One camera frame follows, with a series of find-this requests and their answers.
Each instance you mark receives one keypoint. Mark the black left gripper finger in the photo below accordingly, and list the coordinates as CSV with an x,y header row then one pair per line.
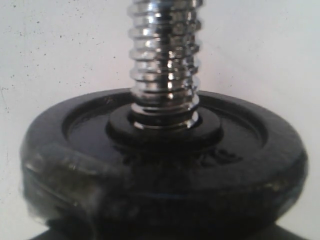
x,y
122,232

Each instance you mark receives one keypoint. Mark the chrome threaded dumbbell bar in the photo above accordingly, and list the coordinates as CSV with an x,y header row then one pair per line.
x,y
164,47

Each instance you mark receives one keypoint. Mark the black weight plate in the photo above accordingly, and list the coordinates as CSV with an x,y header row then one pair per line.
x,y
84,159

